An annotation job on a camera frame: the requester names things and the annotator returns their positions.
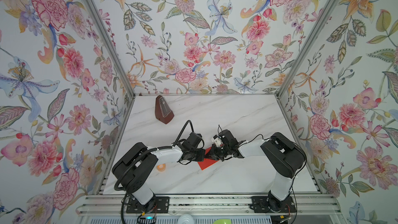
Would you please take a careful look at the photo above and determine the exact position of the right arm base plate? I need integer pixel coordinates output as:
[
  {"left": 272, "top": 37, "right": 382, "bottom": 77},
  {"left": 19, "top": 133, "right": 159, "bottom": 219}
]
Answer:
[{"left": 249, "top": 196, "right": 297, "bottom": 214}]

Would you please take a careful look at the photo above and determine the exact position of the white round object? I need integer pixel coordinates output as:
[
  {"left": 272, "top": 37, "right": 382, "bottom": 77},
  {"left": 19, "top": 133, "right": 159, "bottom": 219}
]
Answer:
[{"left": 177, "top": 214, "right": 195, "bottom": 224}]

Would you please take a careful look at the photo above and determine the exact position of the aluminium front rail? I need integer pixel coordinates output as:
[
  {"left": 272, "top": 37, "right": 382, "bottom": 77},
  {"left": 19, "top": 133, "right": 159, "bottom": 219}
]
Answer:
[{"left": 76, "top": 192, "right": 341, "bottom": 216}]

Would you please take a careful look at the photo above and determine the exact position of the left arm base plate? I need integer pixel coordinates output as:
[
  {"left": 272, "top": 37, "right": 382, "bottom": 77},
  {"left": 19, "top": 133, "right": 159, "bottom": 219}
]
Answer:
[{"left": 125, "top": 196, "right": 170, "bottom": 214}]

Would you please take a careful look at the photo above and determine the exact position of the green object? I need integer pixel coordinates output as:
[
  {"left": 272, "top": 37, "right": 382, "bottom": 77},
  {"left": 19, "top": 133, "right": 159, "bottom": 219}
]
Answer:
[{"left": 212, "top": 219, "right": 232, "bottom": 224}]

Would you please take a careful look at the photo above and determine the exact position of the brown wooden metronome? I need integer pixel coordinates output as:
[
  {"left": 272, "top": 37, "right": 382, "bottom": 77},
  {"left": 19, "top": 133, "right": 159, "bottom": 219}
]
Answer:
[{"left": 154, "top": 95, "right": 174, "bottom": 124}]

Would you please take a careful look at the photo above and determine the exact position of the black corrugated cable left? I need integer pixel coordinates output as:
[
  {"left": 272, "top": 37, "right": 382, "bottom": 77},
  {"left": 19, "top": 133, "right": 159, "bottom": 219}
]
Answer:
[{"left": 113, "top": 119, "right": 195, "bottom": 224}]

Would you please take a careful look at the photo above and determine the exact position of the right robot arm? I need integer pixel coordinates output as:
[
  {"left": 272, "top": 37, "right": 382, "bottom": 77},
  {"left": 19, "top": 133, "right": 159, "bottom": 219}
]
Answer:
[{"left": 205, "top": 130, "right": 307, "bottom": 202}]

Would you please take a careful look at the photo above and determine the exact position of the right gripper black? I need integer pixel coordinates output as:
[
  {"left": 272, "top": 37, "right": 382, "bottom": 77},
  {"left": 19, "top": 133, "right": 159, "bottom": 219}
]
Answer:
[{"left": 205, "top": 144, "right": 230, "bottom": 161}]

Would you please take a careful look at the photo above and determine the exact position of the red square paper sheet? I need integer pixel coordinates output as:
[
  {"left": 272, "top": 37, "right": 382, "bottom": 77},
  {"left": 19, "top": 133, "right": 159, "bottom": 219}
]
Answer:
[{"left": 198, "top": 147, "right": 218, "bottom": 171}]

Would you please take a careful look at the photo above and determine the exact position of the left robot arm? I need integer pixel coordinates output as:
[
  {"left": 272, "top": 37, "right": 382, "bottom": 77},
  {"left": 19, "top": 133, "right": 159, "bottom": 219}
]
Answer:
[{"left": 112, "top": 132, "right": 205, "bottom": 206}]

